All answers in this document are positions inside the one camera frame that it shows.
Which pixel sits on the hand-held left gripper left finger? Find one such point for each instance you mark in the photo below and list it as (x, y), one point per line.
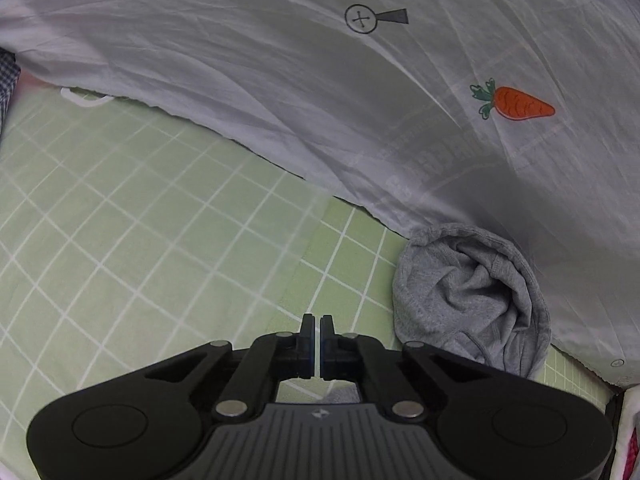
(307, 345)

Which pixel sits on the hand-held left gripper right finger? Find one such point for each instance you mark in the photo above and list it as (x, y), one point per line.
(327, 347)

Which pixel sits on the grey zip hoodie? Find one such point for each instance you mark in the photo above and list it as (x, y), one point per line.
(465, 295)

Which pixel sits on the green grid mat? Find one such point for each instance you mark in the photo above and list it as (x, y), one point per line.
(150, 220)

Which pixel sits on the carrot print grey sheet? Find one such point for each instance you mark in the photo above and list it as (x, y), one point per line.
(250, 60)

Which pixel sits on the black folded garment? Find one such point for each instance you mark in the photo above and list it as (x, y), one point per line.
(611, 435)

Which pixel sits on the white folded garment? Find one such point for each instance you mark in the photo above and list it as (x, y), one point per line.
(630, 407)

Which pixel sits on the red folded garment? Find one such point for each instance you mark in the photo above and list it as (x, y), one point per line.
(634, 455)

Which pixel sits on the blue plaid shirt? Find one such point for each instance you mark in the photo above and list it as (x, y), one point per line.
(7, 80)

